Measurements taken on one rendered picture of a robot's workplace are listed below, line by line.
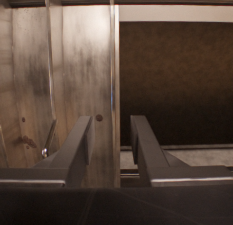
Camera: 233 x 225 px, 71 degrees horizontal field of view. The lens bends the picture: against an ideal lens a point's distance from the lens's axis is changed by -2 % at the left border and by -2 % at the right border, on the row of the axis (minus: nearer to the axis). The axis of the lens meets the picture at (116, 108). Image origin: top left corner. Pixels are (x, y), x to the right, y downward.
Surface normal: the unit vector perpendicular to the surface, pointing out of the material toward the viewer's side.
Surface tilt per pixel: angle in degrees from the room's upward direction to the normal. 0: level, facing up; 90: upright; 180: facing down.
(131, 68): 7
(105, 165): 2
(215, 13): 0
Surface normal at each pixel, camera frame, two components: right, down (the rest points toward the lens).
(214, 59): 0.00, 0.51
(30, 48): 0.00, 0.07
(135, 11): 0.00, 0.29
